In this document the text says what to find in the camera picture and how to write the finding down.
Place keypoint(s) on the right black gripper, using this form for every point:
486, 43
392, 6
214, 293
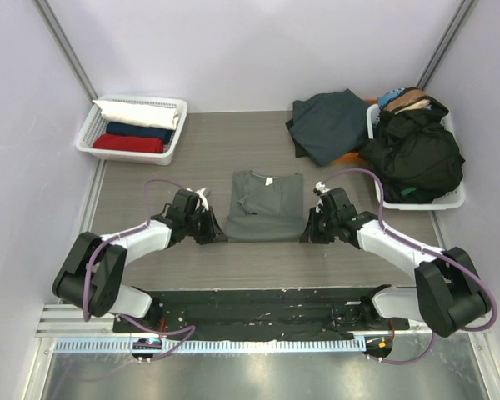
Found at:
321, 227

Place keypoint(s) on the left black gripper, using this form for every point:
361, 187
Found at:
213, 233

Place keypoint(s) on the grey t shirt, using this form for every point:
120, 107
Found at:
265, 208

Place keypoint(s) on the white plastic basket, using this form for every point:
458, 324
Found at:
451, 200
95, 126

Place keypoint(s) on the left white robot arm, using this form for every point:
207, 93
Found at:
91, 275

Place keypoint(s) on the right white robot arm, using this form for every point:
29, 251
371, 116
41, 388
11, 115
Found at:
447, 295

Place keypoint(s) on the dark teal t shirt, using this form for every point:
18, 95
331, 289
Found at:
328, 126

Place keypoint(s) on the white rolled t shirt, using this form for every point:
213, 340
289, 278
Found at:
138, 114

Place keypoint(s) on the navy rolled t shirt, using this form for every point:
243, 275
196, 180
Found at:
122, 129

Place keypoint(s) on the black clothes pile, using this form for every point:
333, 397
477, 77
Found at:
416, 158

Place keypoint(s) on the red rolled t shirt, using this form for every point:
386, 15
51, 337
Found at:
129, 144

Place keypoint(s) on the blue and tan clothes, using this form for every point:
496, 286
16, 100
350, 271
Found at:
397, 99

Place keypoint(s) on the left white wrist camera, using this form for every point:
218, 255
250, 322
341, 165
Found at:
203, 194

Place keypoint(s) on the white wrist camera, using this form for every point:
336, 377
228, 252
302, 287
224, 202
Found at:
320, 188
203, 194

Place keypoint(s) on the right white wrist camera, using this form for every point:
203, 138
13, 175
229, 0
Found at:
320, 188

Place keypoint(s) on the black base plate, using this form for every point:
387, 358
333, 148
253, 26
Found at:
262, 315

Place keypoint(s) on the slotted white cable duct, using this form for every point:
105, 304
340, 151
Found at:
146, 345

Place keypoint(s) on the right aluminium frame post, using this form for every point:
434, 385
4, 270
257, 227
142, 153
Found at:
459, 18

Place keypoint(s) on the aluminium frame post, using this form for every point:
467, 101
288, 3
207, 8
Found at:
57, 32
459, 18

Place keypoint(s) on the left aluminium frame post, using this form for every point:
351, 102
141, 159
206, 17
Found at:
57, 32

